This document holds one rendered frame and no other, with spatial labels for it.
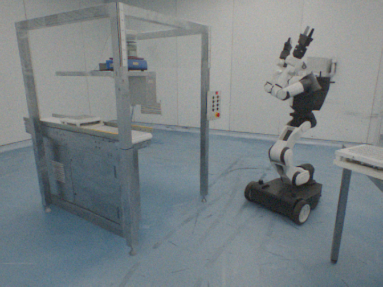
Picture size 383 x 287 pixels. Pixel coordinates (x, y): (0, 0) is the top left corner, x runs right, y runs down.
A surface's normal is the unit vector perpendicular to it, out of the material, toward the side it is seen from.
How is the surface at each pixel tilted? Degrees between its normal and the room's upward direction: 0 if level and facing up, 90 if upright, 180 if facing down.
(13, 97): 90
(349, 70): 90
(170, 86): 90
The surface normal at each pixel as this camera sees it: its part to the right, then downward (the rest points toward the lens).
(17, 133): 0.90, 0.11
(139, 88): -0.56, 0.21
